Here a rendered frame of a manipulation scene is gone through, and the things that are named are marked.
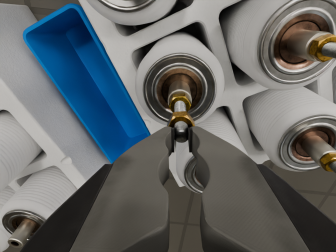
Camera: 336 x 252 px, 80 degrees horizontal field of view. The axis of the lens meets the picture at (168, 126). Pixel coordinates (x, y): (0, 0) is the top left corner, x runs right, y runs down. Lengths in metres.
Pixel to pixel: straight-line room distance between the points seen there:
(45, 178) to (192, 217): 0.49
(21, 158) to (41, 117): 0.07
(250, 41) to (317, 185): 0.60
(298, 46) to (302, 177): 0.54
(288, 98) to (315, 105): 0.03
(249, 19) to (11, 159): 0.35
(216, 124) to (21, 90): 0.30
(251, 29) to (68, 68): 0.34
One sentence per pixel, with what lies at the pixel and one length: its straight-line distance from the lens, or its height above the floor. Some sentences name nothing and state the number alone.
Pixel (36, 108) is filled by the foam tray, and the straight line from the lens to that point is 0.39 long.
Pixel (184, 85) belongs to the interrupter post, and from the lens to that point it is 0.20.
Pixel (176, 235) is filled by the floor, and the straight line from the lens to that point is 0.82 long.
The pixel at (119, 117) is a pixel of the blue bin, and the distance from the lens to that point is 0.52.
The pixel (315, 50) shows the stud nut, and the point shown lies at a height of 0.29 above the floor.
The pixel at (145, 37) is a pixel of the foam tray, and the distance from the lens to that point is 0.28.
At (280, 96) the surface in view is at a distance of 0.30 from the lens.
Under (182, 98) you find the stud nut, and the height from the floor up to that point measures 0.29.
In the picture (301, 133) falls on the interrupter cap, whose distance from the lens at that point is 0.27.
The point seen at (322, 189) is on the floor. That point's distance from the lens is 0.77.
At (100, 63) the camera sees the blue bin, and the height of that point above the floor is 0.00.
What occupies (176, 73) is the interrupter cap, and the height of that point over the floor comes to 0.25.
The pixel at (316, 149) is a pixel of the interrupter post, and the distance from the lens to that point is 0.27.
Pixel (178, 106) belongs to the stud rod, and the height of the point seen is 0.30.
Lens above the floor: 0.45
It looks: 62 degrees down
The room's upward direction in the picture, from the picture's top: 176 degrees counter-clockwise
